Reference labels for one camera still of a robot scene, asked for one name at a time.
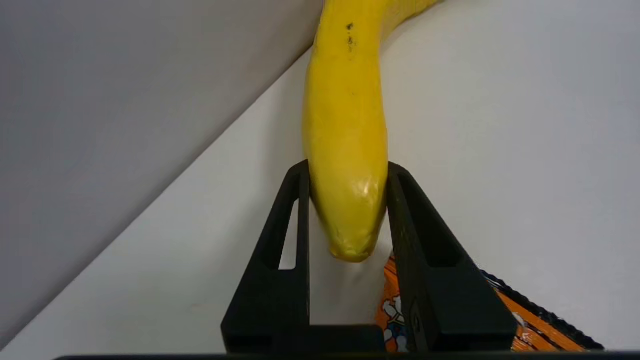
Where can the orange snack bag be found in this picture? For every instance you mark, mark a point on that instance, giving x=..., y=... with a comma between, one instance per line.
x=540, y=325

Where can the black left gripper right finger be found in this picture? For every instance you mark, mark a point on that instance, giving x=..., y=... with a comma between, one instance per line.
x=445, y=300

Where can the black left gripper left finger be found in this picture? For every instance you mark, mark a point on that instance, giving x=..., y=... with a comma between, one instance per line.
x=272, y=300

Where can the yellow banana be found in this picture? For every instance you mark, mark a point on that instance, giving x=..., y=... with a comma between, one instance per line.
x=345, y=125

